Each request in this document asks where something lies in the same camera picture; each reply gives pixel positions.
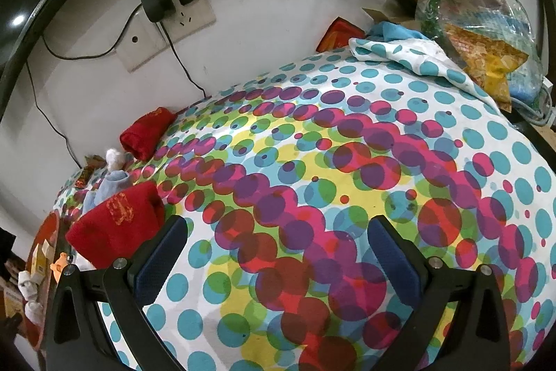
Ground orange plush toy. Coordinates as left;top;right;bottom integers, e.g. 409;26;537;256
50;252;72;283

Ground white yellow box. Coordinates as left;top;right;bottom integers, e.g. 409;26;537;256
30;239;55;285

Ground red sock front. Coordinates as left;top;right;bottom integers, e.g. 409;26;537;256
66;181;165;268

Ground red sock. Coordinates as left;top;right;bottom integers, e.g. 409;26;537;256
120;107;177;161
66;181;165;268

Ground white sock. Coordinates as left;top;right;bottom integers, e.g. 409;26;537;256
18;270;43;326

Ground round red tray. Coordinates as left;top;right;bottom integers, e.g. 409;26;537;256
25;211;59;351

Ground light blue sock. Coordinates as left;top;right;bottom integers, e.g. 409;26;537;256
82;169;132;215

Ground red candy wrapper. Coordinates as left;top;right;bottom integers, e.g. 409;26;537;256
74;154;106;189

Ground small white sock ball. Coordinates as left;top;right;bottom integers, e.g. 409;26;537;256
105;148;126;172

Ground red rolled sock back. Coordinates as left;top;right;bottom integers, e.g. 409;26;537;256
120;107;177;161

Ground polka dot tablecloth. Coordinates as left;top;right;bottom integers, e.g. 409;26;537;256
52;35;556;371

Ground plastic bag with snacks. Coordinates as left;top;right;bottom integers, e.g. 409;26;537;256
416;0;546;111

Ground black cable left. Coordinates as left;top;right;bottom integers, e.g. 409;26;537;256
24;59;84;170

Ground white wall socket plate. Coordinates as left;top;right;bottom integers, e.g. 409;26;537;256
116;0;216;72

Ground red packet by wall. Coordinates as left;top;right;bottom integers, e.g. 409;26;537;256
316;17;366;53

